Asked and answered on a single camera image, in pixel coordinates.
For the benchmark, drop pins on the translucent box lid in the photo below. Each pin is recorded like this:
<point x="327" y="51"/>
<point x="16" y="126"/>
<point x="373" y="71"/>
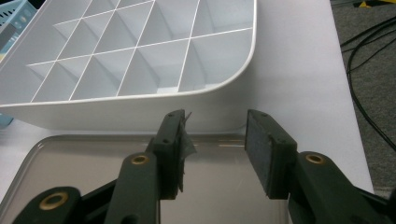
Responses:
<point x="93" y="161"/>

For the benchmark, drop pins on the yellow tape piece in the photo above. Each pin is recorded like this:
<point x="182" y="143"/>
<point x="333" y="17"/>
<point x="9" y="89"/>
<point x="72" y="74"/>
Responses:
<point x="365" y="4"/>

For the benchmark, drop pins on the white divided storage box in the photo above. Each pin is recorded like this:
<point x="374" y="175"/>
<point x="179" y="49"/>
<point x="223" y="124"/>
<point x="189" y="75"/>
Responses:
<point x="124" y="118"/>

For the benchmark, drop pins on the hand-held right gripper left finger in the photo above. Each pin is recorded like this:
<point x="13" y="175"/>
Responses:
<point x="168" y="149"/>

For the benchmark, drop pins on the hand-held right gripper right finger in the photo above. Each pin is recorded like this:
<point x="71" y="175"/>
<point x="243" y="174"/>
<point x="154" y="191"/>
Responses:
<point x="274" y="161"/>

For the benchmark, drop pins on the light blue plastic basket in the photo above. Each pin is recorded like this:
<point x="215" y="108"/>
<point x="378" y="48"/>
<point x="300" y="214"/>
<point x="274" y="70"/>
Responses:
<point x="18" y="15"/>

